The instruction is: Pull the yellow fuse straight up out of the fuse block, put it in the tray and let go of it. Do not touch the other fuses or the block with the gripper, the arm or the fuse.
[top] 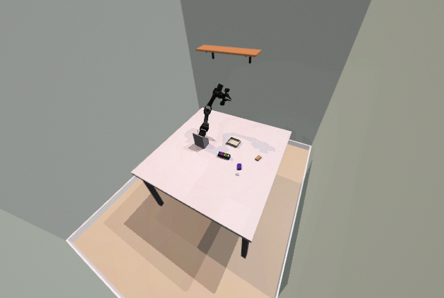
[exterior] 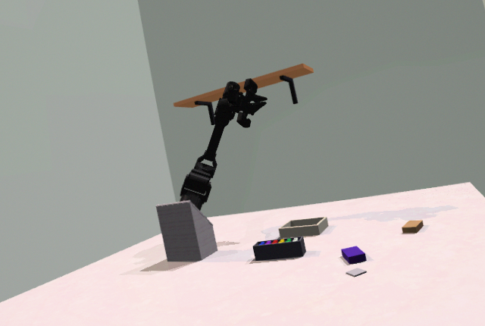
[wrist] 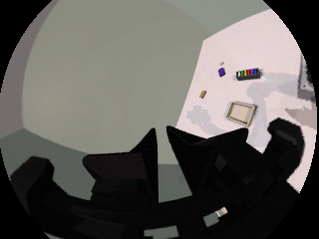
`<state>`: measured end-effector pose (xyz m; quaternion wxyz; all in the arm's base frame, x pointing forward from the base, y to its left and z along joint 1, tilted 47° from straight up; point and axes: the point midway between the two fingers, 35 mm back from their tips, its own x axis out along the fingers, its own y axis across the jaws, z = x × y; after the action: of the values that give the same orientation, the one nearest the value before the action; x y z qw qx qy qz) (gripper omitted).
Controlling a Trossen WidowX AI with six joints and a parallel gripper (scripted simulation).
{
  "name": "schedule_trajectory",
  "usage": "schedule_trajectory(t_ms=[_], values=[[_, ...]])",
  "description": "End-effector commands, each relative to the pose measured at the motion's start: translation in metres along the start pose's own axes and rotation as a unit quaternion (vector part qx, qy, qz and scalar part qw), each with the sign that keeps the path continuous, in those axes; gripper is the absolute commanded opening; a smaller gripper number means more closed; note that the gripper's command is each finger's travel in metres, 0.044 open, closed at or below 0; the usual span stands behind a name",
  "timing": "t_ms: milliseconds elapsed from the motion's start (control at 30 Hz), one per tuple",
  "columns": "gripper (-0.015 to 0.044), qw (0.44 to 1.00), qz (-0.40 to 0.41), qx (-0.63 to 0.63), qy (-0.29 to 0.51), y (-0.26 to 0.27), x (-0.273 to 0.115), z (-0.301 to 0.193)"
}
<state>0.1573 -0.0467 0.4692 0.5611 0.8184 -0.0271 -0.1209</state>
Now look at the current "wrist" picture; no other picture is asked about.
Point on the purple block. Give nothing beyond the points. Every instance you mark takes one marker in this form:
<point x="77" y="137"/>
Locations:
<point x="221" y="72"/>

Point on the brown rectangular block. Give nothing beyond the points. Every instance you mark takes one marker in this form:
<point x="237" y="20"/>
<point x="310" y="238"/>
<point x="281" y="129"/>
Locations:
<point x="202" y="94"/>

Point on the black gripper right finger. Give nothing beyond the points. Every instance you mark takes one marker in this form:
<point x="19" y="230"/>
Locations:
<point x="195" y="155"/>

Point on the black fuse block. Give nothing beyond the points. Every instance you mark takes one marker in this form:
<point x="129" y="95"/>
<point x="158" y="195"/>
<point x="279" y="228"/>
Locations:
<point x="254" y="74"/>

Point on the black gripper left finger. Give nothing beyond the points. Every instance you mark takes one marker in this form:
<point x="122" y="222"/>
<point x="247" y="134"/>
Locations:
<point x="141" y="162"/>

